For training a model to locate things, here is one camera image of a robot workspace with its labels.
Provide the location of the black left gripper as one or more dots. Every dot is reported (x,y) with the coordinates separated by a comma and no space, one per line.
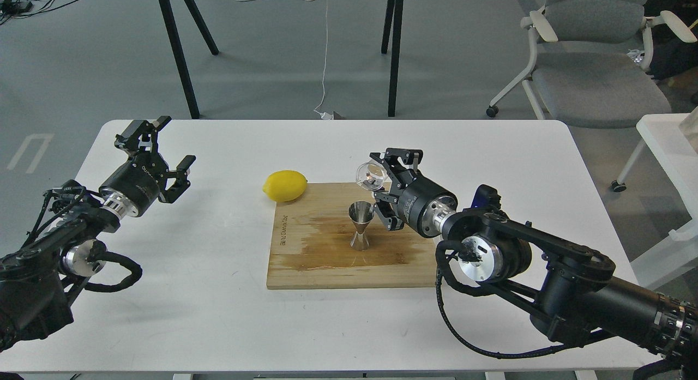
(135,185)

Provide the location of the steel double jigger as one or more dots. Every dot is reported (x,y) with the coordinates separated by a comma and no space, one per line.
(361,213)

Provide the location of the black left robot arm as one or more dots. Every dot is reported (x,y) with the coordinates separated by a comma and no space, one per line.
(63,256)

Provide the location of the clear small measuring cup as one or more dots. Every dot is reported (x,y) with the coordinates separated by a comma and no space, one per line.
(371,176)

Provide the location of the wooden cutting board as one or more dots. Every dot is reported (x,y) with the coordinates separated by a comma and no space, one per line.
(311,246)

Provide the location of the black metal table frame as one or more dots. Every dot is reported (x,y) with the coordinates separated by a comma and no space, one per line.
(197,30)

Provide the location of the white side table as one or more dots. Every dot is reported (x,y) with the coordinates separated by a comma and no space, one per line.
(660,234)

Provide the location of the yellow lemon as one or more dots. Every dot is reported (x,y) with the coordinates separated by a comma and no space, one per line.
(284,186)

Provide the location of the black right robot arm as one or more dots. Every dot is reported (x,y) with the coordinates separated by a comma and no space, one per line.
(568,289)

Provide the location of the grey office chair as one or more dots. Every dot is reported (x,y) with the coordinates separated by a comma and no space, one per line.
(592,89)

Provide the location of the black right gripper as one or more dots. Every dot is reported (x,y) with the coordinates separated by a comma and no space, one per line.
(413,199)

